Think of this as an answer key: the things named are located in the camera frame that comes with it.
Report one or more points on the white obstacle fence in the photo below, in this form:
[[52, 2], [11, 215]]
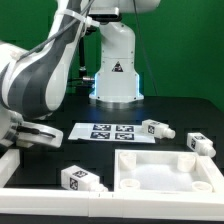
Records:
[[126, 203]]

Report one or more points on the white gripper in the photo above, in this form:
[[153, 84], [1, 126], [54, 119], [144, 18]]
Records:
[[27, 134]]

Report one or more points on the white fiducial tag sheet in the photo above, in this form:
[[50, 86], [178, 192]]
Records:
[[110, 132]]

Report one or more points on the background camera on stand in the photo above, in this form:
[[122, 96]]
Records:
[[104, 16]]

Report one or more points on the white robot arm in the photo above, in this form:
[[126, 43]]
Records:
[[33, 83]]

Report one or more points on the white square tabletop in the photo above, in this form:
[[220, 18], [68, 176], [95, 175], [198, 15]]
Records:
[[166, 171]]

